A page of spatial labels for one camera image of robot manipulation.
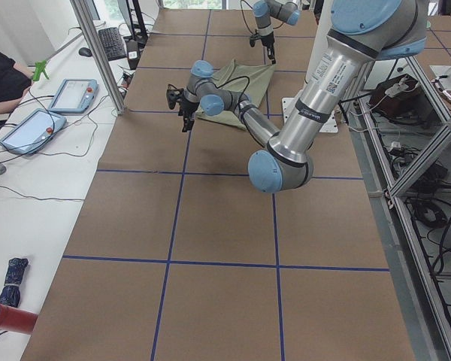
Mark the far teach pendant tablet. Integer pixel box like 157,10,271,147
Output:
47,78,98,114

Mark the person in black shirt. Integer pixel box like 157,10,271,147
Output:
0,52,33,114

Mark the teach pendant tablet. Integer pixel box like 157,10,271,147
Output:
0,109,66,155
47,78,98,114

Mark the black keyboard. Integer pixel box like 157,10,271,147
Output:
98,27,127,61

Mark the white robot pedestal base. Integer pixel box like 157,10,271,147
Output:
282,1,337,133

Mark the folded dark blue umbrella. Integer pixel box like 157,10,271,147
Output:
0,257,29,308

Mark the near teach pendant tablet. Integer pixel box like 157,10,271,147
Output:
0,109,66,155

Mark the black computer mouse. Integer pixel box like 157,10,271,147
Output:
78,47,92,57

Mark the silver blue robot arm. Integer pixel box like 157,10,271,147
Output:
250,1,300,64
166,1,428,193

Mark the green plastic clamp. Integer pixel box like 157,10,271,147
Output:
32,60,50,82

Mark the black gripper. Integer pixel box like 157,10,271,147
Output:
178,98,198,132
259,32,276,64

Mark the aluminium frame post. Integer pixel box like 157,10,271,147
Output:
70,0,125,115

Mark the olive green long-sleeve shirt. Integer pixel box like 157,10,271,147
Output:
195,59,276,130

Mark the red cylinder tube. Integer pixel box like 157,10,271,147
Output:
0,303,38,335

